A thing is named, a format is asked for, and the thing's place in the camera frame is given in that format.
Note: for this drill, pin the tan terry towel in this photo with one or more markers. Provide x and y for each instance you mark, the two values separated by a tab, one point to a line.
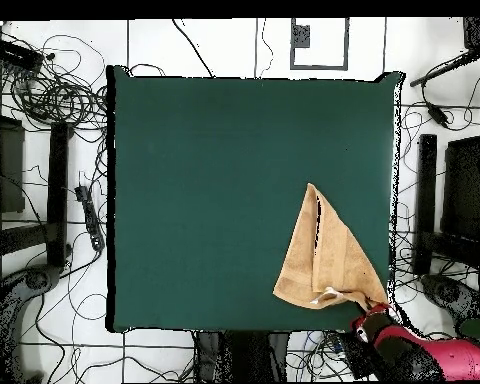
332	260

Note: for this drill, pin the black rectangular box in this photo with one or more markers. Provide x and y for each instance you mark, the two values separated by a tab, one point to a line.
354	360

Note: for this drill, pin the black power adapter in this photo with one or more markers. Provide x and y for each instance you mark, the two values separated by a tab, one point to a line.
438	115

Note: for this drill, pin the dark green table cloth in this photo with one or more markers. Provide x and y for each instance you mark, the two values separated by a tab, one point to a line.
184	160

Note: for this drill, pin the black stand pole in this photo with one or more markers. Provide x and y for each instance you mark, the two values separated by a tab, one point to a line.
444	68

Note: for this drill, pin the black power strip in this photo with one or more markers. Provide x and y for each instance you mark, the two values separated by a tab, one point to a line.
88	212

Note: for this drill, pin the black rectangular device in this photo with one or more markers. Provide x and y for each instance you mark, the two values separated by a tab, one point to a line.
14	54

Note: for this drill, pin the black pedestal column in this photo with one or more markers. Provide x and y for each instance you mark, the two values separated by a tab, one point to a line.
244	356

